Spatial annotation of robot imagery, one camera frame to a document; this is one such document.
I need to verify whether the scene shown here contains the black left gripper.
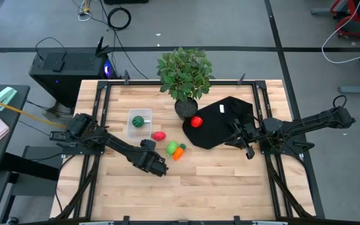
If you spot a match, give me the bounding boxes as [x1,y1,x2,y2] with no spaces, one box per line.
[132,139,169,178]

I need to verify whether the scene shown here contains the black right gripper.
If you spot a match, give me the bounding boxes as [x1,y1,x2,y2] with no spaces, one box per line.
[224,118,264,160]

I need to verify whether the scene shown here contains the light green toy vegetable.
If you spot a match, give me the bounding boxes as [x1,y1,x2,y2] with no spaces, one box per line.
[166,140,179,158]

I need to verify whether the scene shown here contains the orange toy carrot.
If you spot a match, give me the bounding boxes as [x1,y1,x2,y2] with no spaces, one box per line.
[172,142,188,161]

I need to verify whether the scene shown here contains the pink toy radish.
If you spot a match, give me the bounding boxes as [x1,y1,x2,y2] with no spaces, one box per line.
[151,131,168,142]

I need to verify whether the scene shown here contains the red toy tomato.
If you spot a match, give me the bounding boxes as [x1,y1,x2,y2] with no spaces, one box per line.
[189,115,204,129]

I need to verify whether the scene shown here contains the green toy melon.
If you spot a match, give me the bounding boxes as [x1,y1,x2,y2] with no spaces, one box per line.
[132,115,151,129]

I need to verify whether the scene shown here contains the clear plastic tupperware container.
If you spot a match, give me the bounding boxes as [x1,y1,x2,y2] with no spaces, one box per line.
[126,108,153,140]

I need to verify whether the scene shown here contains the black cloth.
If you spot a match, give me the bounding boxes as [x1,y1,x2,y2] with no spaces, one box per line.
[182,96,256,150]

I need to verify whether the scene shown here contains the potted green artificial tree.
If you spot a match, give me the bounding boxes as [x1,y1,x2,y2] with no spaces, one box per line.
[156,46,215,121]

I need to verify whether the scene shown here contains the grey stand leg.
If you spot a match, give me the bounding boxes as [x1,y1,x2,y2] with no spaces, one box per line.
[337,83,360,96]

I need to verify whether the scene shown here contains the black computer tower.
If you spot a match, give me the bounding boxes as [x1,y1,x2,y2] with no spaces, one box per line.
[29,46,119,108]

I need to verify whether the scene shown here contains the black computer antenna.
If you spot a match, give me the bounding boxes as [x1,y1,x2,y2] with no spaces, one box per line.
[95,36,113,58]

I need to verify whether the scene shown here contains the black desk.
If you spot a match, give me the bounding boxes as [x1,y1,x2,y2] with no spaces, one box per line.
[0,82,31,225]

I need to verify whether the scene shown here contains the mint green stapler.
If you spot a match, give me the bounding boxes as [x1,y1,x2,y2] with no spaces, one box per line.
[0,86,18,112]

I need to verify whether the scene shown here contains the black metal table frame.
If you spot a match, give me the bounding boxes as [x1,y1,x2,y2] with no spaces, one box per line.
[53,73,326,225]

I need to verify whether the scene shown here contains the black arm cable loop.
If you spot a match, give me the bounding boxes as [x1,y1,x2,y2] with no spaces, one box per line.
[332,94,348,109]

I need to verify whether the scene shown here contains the coiled black cable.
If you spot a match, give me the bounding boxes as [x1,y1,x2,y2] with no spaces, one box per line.
[107,7,132,31]

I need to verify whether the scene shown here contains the white and yellow cable bundle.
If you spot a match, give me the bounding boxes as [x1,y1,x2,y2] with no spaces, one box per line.
[72,0,94,23]

